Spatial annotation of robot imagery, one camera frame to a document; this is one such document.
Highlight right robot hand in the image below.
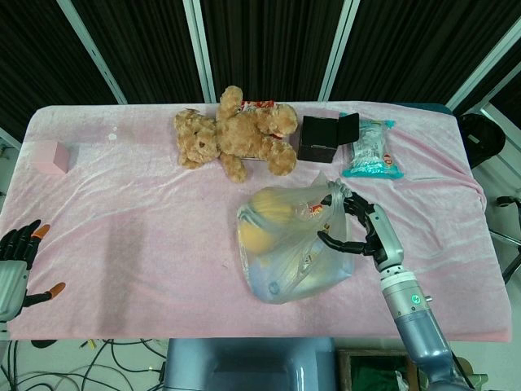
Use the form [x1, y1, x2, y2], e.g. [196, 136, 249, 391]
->
[317, 190, 405, 272]

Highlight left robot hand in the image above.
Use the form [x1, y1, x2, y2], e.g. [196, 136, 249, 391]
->
[0, 219, 66, 323]

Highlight clear plastic bag with fruit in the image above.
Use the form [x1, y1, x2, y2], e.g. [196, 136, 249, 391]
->
[237, 170, 354, 305]

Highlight teal snack package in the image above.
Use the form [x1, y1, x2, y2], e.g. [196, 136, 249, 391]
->
[339, 112, 405, 180]

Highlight pink cube block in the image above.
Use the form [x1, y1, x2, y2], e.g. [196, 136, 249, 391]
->
[34, 140, 72, 176]

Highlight black open gift box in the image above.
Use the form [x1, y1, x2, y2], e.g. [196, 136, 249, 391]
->
[296, 112, 361, 164]

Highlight black chair base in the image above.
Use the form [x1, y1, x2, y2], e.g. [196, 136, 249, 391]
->
[486, 195, 521, 286]

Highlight green cloth in wooden box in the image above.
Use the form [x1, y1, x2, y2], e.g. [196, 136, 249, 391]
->
[337, 348, 420, 391]

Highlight black stool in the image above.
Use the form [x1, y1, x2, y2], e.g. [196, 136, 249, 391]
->
[457, 113, 507, 169]

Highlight pink velvet tablecloth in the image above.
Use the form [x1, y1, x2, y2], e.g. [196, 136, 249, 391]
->
[0, 100, 512, 344]

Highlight blue grey robot torso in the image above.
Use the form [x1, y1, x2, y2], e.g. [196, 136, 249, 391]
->
[160, 336, 339, 391]

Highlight small light brown teddy bear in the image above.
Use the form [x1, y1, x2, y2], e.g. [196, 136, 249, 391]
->
[174, 108, 223, 169]

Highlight floor cables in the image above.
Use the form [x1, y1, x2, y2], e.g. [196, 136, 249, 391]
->
[0, 337, 170, 391]

